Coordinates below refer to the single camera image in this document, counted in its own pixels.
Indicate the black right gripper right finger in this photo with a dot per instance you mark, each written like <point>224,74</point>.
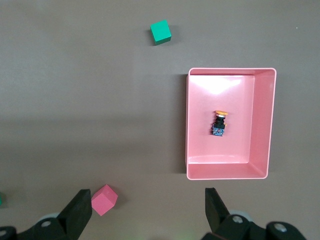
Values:
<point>217,215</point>

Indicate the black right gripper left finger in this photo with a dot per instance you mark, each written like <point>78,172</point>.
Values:
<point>75,215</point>

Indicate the orange-capped push button switch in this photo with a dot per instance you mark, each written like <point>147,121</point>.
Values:
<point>218,127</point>

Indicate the pink cube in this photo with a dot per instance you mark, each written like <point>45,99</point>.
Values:
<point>103,200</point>

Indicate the pink plastic bin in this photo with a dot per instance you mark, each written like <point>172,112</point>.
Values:
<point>220,150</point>

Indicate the green cube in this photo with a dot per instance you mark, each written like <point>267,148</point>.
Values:
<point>160,31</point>
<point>1,200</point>

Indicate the brown table cover mat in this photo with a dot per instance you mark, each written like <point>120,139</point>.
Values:
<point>75,100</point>

